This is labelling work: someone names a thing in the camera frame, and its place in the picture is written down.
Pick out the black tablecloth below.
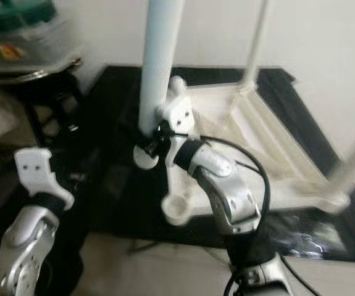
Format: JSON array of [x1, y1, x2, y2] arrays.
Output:
[[0, 65, 355, 296]]

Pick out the white plastic table top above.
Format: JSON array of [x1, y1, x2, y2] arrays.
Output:
[[159, 80, 354, 226]]

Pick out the large black bowl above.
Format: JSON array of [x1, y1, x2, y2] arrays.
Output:
[[0, 55, 84, 84]]

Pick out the white plastic container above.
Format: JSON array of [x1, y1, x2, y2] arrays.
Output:
[[0, 15, 73, 72]]

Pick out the clear plastic bag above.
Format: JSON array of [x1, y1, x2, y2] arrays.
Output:
[[264, 213, 351, 260]]

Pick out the green round lid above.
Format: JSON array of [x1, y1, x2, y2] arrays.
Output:
[[0, 0, 57, 35]]

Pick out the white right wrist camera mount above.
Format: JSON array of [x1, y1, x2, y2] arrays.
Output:
[[157, 75, 201, 167]]

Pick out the grey metal table frame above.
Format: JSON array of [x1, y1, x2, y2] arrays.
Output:
[[128, 237, 227, 272]]

